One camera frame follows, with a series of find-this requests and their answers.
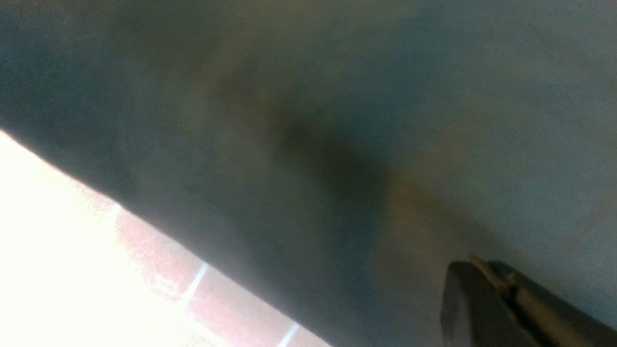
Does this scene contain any dark gray long-sleeve shirt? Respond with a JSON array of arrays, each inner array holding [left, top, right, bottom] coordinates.
[[1, 0, 616, 347]]

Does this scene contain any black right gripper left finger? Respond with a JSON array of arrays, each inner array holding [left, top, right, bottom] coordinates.
[[439, 261, 538, 347]]

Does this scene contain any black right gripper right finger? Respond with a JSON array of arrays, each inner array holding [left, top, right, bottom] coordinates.
[[470, 255, 616, 347]]

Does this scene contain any pink checkered tablecloth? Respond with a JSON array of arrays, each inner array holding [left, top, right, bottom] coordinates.
[[0, 133, 327, 347]]

